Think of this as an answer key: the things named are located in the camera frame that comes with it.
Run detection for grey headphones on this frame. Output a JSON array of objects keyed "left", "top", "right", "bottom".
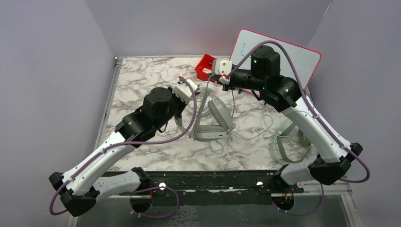
[{"left": 186, "top": 92, "right": 236, "bottom": 142}]

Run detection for green headphones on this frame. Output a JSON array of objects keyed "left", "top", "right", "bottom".
[{"left": 270, "top": 119, "right": 314, "bottom": 166}]

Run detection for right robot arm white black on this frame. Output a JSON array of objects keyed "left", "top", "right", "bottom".
[{"left": 212, "top": 45, "right": 362, "bottom": 192}]

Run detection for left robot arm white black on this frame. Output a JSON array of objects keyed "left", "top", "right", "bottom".
[{"left": 49, "top": 84, "right": 197, "bottom": 217}]

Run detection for red plastic bin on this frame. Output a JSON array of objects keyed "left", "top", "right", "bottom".
[{"left": 195, "top": 54, "right": 216, "bottom": 81}]

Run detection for pink framed whiteboard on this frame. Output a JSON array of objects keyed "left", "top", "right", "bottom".
[{"left": 230, "top": 29, "right": 321, "bottom": 89}]

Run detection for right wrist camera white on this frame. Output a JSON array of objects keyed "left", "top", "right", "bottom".
[{"left": 211, "top": 59, "right": 233, "bottom": 75}]

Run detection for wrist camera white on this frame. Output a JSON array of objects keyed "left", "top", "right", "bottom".
[
  {"left": 172, "top": 77, "right": 199, "bottom": 104},
  {"left": 211, "top": 59, "right": 233, "bottom": 75}
]

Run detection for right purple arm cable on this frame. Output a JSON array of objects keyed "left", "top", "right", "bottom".
[{"left": 225, "top": 40, "right": 371, "bottom": 217}]

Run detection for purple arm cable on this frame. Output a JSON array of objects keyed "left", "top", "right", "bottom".
[
  {"left": 225, "top": 40, "right": 371, "bottom": 217},
  {"left": 49, "top": 78, "right": 198, "bottom": 216}
]

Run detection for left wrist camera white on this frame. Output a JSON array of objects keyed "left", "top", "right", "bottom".
[{"left": 172, "top": 77, "right": 199, "bottom": 104}]

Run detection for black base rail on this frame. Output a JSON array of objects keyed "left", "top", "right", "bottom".
[{"left": 119, "top": 169, "right": 305, "bottom": 206}]

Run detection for aluminium frame rail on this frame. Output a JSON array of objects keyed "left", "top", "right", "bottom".
[{"left": 299, "top": 181, "right": 353, "bottom": 196}]

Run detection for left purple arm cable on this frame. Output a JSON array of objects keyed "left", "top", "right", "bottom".
[{"left": 49, "top": 78, "right": 198, "bottom": 216}]

